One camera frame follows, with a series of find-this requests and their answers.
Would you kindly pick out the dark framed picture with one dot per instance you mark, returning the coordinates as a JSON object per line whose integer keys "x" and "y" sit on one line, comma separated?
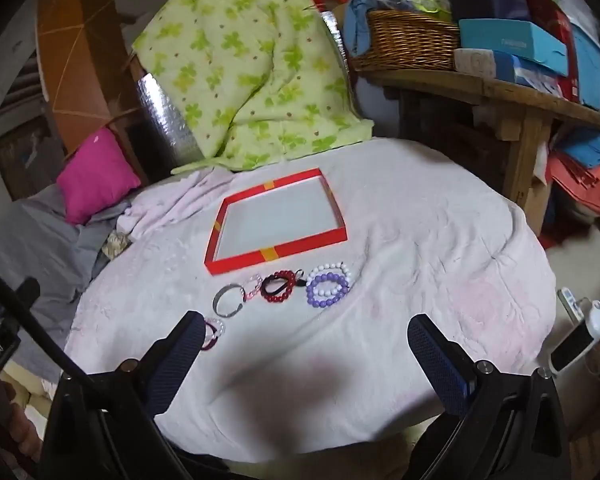
{"x": 22, "y": 155}

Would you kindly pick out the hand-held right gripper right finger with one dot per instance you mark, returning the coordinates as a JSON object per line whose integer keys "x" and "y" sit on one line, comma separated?
{"x": 437, "y": 365}

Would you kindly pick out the red box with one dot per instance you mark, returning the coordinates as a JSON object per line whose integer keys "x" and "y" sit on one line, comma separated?
{"x": 565, "y": 45}

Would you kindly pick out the white remote control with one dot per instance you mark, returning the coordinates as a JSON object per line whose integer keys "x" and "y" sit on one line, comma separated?
{"x": 572, "y": 305}

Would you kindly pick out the green floral quilt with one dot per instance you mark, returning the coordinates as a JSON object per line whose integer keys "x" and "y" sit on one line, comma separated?
{"x": 240, "y": 60}

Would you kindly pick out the orange red cloth pile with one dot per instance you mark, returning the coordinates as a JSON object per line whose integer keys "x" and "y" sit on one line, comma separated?
{"x": 580, "y": 180}

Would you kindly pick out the orange wooden board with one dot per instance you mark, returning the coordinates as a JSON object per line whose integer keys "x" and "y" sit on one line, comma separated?
{"x": 75, "y": 60}

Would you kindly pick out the wooden bench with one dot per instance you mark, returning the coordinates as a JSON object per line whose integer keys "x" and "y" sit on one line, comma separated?
{"x": 525, "y": 105}

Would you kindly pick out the wicker basket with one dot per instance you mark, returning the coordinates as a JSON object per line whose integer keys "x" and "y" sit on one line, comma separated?
{"x": 405, "y": 40}

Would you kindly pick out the magenta pillow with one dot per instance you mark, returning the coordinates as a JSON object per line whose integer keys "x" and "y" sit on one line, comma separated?
{"x": 95, "y": 180}

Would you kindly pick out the silver bangle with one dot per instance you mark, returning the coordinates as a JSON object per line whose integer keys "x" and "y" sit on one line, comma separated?
{"x": 216, "y": 302}

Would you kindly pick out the teal cardboard box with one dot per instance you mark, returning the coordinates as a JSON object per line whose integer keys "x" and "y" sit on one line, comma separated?
{"x": 510, "y": 40}

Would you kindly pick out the blue cloth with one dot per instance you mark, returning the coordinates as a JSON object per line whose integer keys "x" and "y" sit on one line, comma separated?
{"x": 360, "y": 20}

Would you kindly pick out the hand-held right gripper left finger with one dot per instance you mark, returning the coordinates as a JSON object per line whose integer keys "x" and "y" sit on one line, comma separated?
{"x": 177, "y": 360}

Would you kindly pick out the white and blue box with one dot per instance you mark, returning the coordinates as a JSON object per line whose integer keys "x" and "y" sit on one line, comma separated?
{"x": 475, "y": 64}

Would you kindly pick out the grey bed sheet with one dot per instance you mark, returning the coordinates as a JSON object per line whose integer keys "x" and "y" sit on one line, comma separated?
{"x": 40, "y": 245}

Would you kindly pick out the brown patterned cloth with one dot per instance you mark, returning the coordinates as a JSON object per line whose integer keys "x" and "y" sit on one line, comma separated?
{"x": 115, "y": 246}

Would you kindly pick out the white and black device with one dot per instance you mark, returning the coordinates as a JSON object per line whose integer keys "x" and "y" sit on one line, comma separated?
{"x": 572, "y": 347}

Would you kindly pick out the red cardboard tray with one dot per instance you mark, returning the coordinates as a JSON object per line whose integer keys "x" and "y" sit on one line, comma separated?
{"x": 275, "y": 215}

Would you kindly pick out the blue folder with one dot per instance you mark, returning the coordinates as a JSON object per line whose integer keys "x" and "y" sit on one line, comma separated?
{"x": 587, "y": 70}

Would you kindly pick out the person's left hand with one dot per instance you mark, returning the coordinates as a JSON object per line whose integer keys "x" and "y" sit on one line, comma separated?
{"x": 17, "y": 425}

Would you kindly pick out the pale pink fleece cloth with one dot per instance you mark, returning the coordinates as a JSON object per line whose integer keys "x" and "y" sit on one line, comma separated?
{"x": 165, "y": 205}

